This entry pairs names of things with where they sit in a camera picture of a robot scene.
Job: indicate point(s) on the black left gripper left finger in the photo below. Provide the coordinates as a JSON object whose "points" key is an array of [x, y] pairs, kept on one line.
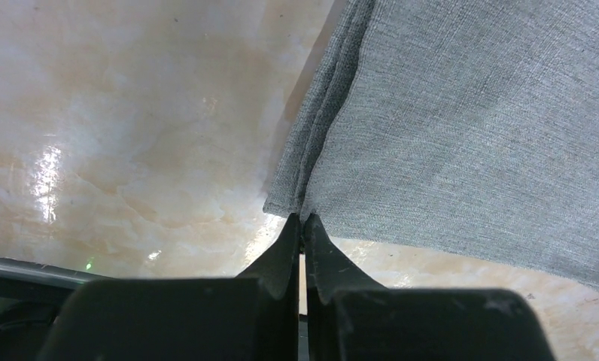
{"points": [[252, 316]]}

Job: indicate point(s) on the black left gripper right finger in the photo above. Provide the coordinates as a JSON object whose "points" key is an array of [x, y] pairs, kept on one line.
{"points": [[351, 316]]}

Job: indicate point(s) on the grey cloth napkin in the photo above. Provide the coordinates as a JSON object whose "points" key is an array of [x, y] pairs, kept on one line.
{"points": [[470, 127]]}

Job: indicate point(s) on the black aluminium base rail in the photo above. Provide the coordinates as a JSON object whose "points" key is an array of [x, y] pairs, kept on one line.
{"points": [[31, 295]]}

